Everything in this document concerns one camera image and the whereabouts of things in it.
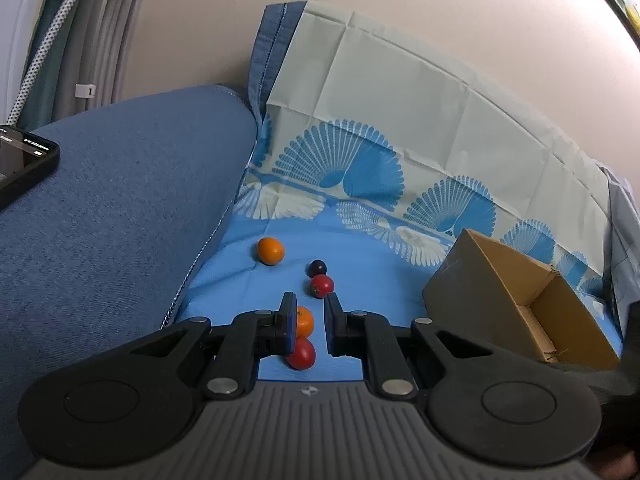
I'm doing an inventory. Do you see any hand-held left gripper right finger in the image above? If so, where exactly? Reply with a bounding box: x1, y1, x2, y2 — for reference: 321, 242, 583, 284
325, 292, 506, 401

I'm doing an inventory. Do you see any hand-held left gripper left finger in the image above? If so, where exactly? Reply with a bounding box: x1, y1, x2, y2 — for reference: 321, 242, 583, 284
120, 291, 297, 401

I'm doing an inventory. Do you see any small orange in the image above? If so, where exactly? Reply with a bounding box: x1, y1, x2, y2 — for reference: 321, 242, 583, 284
295, 306, 316, 339

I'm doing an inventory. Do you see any red tomato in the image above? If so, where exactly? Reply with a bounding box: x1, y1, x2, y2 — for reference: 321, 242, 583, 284
286, 337, 317, 371
308, 274, 335, 300

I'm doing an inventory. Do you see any large orange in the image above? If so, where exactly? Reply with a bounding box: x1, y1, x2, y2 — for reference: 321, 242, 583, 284
257, 237, 286, 266

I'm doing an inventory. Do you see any brown cardboard box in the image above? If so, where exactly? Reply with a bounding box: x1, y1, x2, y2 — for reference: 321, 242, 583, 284
421, 228, 622, 371

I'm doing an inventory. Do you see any blue fabric sofa armrest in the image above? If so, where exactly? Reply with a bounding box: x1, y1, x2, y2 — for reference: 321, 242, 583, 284
0, 84, 258, 466

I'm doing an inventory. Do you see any blue fan-printed cloth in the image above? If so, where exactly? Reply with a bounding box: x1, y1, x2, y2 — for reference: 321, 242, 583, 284
162, 0, 626, 386

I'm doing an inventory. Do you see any blue denim sofa cushion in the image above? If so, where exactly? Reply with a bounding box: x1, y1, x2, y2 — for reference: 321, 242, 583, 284
246, 2, 307, 126

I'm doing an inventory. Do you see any black smartphone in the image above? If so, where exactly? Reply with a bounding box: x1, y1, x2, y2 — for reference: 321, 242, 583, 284
0, 124, 61, 212

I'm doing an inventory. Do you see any pale grey cloth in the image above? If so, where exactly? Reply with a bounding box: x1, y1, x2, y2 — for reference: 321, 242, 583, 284
602, 162, 640, 306

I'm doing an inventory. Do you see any grey pleated curtain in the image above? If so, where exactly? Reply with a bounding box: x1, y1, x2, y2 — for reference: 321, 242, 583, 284
55, 0, 157, 121

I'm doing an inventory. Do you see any teal dotted-trim curtain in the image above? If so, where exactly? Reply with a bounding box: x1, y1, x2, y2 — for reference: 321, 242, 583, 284
17, 0, 101, 131

